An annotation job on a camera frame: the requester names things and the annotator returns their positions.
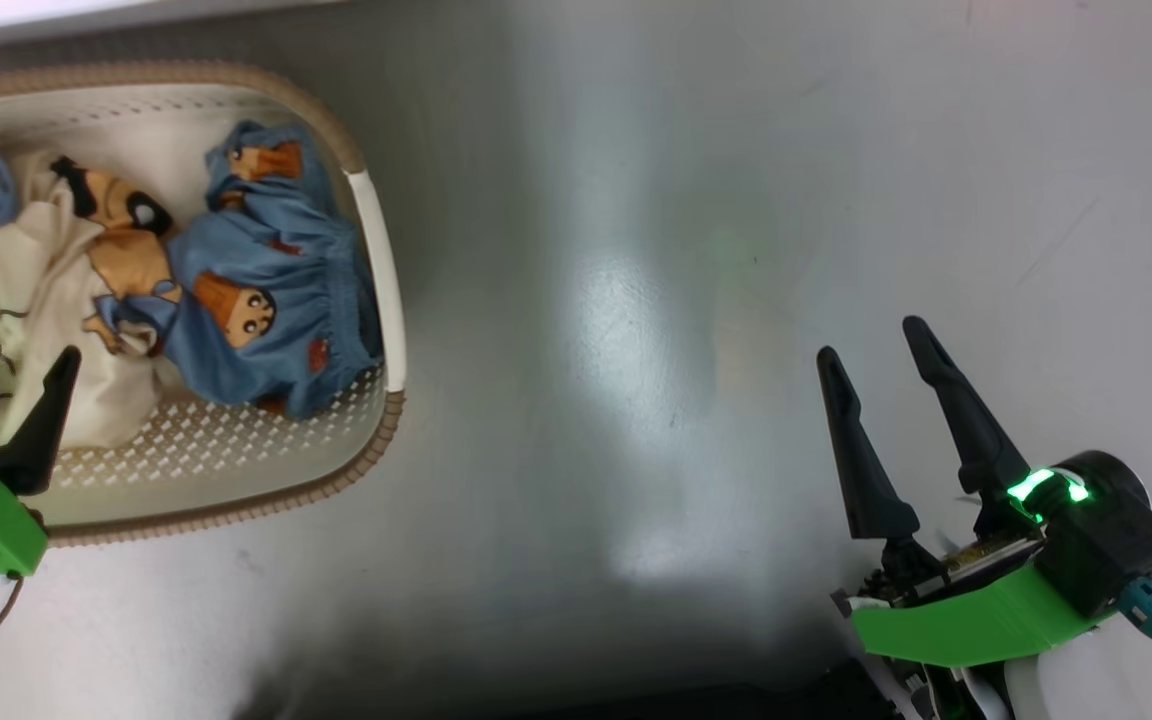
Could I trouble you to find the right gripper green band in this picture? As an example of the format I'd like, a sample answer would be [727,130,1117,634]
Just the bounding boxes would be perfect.
[815,315,1119,671]

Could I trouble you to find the cream cartoon print garment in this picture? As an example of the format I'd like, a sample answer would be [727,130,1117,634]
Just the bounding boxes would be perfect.
[0,148,187,453]

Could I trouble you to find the blue cartoon print garment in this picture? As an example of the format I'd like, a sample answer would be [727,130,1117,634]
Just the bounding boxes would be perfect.
[94,120,385,421]

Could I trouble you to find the cream perforated laundry basket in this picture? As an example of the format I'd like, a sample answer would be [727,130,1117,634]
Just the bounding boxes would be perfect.
[0,60,408,549]

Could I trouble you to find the white front-load washing machine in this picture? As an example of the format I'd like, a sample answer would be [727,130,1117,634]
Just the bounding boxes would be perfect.
[0,0,357,53]

